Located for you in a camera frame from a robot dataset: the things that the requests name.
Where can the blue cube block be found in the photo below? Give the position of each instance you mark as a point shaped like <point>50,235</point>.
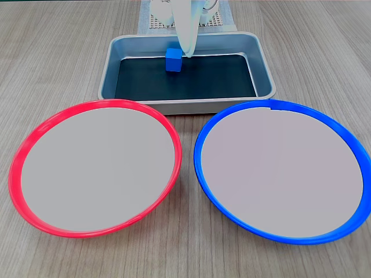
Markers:
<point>174,60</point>

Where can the black tray liner mat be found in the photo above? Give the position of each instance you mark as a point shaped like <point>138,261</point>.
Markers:
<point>203,81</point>

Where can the silver metal tray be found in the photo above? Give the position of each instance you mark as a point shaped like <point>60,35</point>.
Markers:
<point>261,63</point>

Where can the blue round dish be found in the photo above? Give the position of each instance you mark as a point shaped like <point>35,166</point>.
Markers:
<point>353,136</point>

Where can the red round dish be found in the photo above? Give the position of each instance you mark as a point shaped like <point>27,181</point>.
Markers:
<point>17,162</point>

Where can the white mesh mat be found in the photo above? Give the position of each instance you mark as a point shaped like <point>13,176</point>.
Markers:
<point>216,21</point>

